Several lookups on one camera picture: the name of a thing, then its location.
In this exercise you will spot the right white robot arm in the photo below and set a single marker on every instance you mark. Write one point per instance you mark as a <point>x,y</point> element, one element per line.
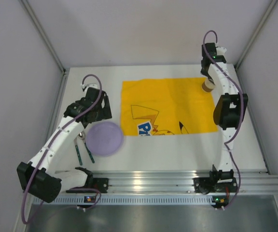
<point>228,115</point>

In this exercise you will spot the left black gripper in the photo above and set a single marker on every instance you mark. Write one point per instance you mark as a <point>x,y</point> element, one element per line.
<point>103,111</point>

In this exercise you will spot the fork with green handle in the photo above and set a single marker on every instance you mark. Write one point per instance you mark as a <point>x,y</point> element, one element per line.
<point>78,152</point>

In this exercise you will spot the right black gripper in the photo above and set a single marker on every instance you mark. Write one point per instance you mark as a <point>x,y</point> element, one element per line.
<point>205,71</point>

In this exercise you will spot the purple plastic plate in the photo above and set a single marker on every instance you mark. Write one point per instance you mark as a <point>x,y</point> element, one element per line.
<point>104,139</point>

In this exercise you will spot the yellow pikachu cloth placemat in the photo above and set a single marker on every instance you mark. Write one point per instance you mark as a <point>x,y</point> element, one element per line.
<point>170,106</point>

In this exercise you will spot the aluminium rail frame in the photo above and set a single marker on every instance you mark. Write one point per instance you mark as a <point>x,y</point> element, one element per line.
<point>181,182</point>

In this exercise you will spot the paper cup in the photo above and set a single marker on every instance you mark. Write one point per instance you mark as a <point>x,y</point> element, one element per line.
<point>208,86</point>

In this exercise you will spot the spoon with green handle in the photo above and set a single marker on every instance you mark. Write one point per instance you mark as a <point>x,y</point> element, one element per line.
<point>82,136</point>

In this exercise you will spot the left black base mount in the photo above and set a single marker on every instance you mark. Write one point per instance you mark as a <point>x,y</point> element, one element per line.
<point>100,184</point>

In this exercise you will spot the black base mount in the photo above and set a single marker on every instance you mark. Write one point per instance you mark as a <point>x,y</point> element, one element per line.
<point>100,184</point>
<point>204,185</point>

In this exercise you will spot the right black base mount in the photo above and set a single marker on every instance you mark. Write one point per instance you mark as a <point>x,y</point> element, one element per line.
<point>204,185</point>

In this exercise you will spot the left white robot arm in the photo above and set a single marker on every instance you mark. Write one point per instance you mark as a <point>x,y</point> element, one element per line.
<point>39,176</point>

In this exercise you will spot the slotted grey cable duct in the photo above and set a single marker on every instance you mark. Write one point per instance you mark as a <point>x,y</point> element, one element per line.
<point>141,200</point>

